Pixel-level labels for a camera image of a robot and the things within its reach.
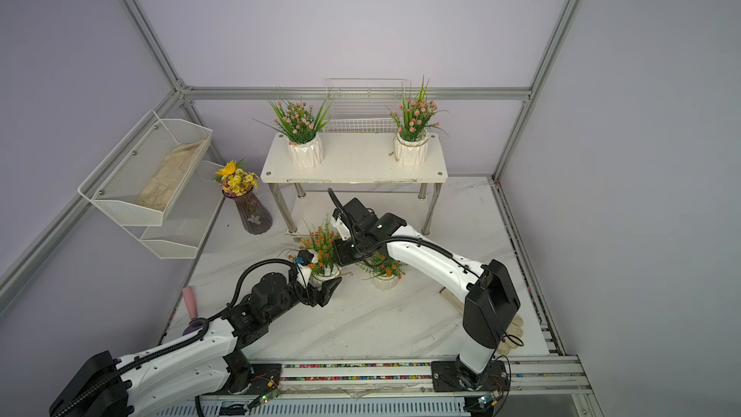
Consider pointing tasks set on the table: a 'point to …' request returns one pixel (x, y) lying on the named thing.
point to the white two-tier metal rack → (354, 164)
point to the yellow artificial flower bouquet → (234, 180)
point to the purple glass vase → (254, 213)
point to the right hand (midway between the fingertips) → (340, 261)
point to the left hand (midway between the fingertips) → (327, 272)
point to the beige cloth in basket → (157, 192)
